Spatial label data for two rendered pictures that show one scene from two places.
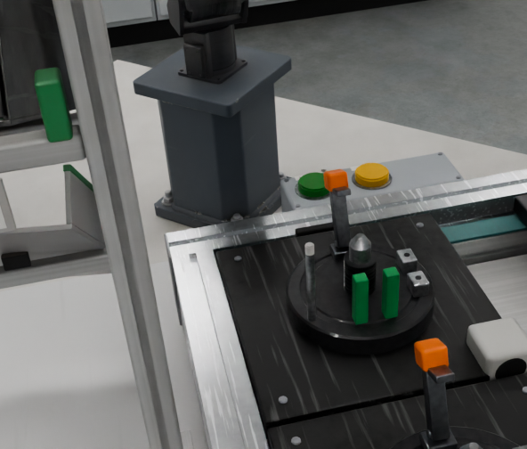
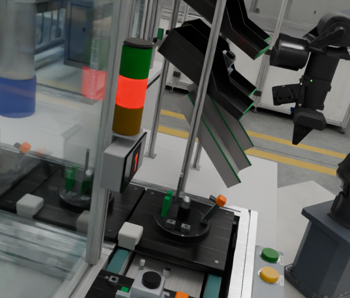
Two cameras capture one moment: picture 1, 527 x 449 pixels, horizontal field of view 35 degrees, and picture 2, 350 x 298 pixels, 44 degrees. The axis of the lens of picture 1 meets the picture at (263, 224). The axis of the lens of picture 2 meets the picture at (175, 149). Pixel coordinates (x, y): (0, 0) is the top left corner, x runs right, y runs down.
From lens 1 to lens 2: 1.23 m
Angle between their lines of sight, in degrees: 89
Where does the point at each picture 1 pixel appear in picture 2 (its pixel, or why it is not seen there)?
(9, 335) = (250, 206)
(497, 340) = (130, 226)
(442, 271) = (181, 250)
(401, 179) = (262, 285)
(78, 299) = (262, 223)
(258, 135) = (316, 250)
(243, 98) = (310, 216)
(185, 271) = (230, 207)
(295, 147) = not seen: outside the picture
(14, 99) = (163, 50)
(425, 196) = (243, 284)
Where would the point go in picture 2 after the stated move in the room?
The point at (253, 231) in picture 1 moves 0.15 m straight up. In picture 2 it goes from (248, 231) to (264, 180)
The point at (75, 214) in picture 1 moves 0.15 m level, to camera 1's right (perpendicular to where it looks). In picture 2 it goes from (180, 102) to (157, 117)
